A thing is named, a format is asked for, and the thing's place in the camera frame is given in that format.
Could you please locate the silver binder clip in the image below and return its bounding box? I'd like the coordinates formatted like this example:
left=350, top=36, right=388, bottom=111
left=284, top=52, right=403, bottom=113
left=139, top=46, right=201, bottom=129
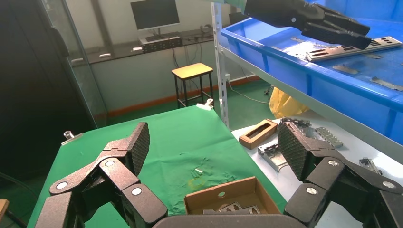
left=60, top=130, right=84, bottom=146
left=196, top=98, right=215, bottom=111

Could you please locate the wooden top black stool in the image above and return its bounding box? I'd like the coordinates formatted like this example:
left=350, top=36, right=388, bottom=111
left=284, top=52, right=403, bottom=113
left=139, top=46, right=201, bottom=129
left=171, top=63, right=215, bottom=109

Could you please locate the short silver metal strip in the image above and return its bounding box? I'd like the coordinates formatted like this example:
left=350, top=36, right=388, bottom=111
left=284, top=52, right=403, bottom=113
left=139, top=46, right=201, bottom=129
left=359, top=157, right=383, bottom=176

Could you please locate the blue plastic tray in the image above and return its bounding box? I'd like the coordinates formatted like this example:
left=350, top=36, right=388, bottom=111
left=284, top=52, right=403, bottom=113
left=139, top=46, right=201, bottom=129
left=220, top=0, right=403, bottom=146

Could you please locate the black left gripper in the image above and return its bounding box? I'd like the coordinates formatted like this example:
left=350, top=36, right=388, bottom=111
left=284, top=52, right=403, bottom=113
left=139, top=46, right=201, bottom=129
left=244, top=0, right=373, bottom=50

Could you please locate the black computer monitor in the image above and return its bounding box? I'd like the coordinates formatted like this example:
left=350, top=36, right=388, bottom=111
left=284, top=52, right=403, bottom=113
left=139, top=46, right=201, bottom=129
left=130, top=0, right=181, bottom=38

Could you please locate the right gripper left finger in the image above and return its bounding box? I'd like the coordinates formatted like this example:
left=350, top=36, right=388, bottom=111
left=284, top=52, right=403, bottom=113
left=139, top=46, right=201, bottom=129
left=34, top=122, right=168, bottom=228

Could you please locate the black desktop device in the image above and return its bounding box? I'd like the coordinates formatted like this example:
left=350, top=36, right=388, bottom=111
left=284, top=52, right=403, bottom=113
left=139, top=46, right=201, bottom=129
left=138, top=35, right=183, bottom=53

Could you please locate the dark glass door cabinet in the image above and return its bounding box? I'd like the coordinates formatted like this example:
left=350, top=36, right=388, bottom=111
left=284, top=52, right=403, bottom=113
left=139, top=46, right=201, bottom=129
left=0, top=0, right=109, bottom=177

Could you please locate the folded silver metal bracket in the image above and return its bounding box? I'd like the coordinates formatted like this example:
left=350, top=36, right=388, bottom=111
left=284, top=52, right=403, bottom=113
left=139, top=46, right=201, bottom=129
left=315, top=126, right=344, bottom=149

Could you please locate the white base board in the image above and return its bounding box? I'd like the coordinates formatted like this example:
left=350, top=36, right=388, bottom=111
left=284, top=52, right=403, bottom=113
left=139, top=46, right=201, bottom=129
left=231, top=110, right=403, bottom=228

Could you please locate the slotted silver metal bracket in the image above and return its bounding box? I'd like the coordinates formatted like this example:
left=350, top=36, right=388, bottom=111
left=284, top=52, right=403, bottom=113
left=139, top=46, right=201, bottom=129
left=280, top=117, right=312, bottom=130

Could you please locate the grey tape strip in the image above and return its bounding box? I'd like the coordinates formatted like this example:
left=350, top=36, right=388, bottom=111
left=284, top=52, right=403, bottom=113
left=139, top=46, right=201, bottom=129
left=332, top=64, right=360, bottom=75
left=370, top=76, right=403, bottom=92

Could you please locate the open cardboard box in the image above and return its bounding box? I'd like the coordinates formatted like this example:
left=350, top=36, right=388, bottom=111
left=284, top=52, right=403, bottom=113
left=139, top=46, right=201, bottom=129
left=184, top=176, right=282, bottom=216

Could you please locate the white metal shelf rack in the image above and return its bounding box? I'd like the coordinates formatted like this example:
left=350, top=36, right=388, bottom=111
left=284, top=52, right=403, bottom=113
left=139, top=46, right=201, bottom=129
left=211, top=2, right=403, bottom=164

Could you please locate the small brown slotted box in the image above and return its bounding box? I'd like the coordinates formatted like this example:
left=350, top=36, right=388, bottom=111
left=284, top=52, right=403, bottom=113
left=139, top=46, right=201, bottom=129
left=239, top=118, right=278, bottom=150

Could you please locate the white power cable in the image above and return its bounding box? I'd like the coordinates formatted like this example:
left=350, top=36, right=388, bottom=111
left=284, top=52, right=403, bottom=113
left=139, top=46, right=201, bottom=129
left=228, top=80, right=271, bottom=105

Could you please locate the green table cloth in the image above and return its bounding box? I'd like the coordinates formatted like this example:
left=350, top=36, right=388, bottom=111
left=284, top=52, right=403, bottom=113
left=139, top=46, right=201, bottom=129
left=27, top=105, right=287, bottom=228

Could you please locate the yellow plastic bag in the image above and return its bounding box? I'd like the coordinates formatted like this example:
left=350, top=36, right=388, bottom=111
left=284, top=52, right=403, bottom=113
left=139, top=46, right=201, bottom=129
left=268, top=87, right=310, bottom=120

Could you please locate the dark desk counter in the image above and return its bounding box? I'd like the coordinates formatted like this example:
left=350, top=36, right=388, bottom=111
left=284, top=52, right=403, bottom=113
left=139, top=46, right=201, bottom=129
left=70, top=28, right=221, bottom=65

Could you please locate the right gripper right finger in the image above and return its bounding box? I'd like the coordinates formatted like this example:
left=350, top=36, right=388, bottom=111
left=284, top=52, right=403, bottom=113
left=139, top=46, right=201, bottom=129
left=278, top=121, right=403, bottom=228

